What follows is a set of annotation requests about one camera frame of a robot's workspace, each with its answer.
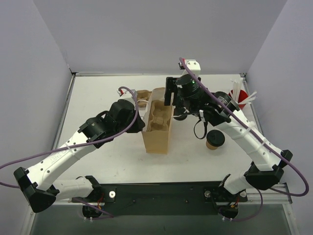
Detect brown pulp cup carrier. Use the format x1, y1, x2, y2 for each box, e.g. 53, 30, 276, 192
147, 100, 172, 132
137, 90, 152, 108

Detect brown paper bag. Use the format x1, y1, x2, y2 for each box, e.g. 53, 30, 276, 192
137, 87, 173, 154

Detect black plastic cup lid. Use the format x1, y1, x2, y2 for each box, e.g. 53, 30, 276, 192
206, 130, 225, 147

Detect brown paper coffee cup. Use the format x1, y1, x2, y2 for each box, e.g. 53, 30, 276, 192
205, 141, 218, 150

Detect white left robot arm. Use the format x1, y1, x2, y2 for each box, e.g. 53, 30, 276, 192
14, 88, 145, 213

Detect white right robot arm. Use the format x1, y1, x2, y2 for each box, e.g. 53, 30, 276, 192
164, 58, 292, 195

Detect black plastic lid stack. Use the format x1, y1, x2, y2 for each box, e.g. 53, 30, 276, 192
173, 115, 187, 121

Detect white wrapped straws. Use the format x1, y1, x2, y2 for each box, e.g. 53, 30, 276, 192
229, 78, 257, 107

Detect red straw holder cup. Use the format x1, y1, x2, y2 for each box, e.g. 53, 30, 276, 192
228, 90, 248, 110

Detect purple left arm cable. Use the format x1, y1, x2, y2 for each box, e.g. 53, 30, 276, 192
0, 87, 140, 218

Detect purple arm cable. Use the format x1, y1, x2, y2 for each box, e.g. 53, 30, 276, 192
179, 57, 309, 222
0, 87, 140, 218

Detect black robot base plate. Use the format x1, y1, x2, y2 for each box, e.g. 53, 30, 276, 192
72, 181, 247, 217

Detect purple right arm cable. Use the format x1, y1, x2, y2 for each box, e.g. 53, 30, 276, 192
179, 57, 309, 222

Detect aluminium rail frame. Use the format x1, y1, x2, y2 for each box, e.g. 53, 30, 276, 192
246, 182, 293, 205

